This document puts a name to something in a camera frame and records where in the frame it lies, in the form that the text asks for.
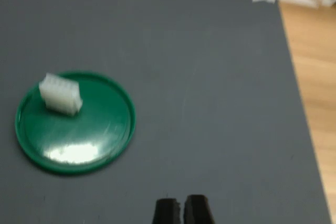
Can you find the small white plastic terminal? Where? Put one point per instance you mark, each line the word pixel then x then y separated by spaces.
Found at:
pixel 60 95

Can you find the round green lid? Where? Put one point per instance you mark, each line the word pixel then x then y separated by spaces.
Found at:
pixel 78 134

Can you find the dark grey mat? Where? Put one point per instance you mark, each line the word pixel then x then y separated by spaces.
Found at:
pixel 197 77

